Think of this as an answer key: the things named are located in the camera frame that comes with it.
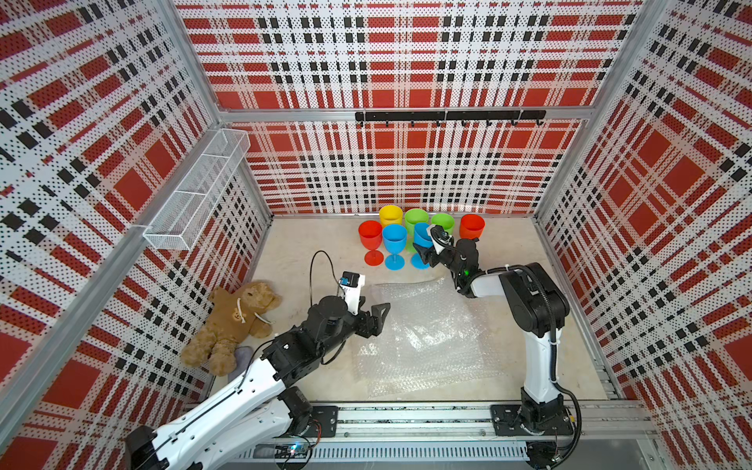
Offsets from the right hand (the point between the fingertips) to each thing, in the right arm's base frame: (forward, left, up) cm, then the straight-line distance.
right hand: (427, 234), depth 98 cm
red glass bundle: (-2, +19, +3) cm, 19 cm away
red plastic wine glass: (+2, -15, +1) cm, 16 cm away
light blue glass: (-4, +11, +3) cm, 12 cm away
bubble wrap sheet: (-33, +1, -9) cm, 34 cm away
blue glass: (-6, +2, +6) cm, 9 cm away
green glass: (+7, +5, +1) cm, 8 cm away
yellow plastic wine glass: (+11, +12, -1) cm, 17 cm away
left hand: (-30, +14, +8) cm, 34 cm away
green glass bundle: (+6, -7, 0) cm, 9 cm away
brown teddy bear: (-27, +59, -3) cm, 65 cm away
